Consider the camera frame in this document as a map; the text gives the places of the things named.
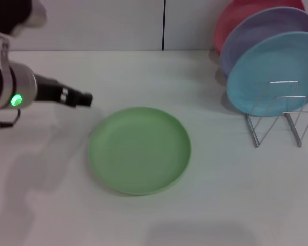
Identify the red plate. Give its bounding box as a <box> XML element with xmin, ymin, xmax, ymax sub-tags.
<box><xmin>213</xmin><ymin>0</ymin><xmax>305</xmax><ymax>56</ymax></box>

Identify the purple plate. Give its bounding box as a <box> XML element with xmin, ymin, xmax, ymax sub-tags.
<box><xmin>219</xmin><ymin>7</ymin><xmax>308</xmax><ymax>77</ymax></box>

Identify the metal wire plate rack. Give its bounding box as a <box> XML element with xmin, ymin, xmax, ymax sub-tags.
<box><xmin>245</xmin><ymin>81</ymin><xmax>308</xmax><ymax>148</ymax></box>

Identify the light blue plate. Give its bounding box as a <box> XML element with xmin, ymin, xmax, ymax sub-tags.
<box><xmin>226</xmin><ymin>31</ymin><xmax>308</xmax><ymax>118</ymax></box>

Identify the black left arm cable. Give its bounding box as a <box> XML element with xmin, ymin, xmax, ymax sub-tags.
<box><xmin>0</xmin><ymin>109</ymin><xmax>22</xmax><ymax>129</ymax></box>

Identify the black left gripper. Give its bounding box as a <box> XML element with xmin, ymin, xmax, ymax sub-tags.
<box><xmin>33</xmin><ymin>73</ymin><xmax>93</xmax><ymax>108</ymax></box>

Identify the green plate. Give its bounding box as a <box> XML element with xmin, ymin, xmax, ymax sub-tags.
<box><xmin>88</xmin><ymin>106</ymin><xmax>193</xmax><ymax>196</ymax></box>

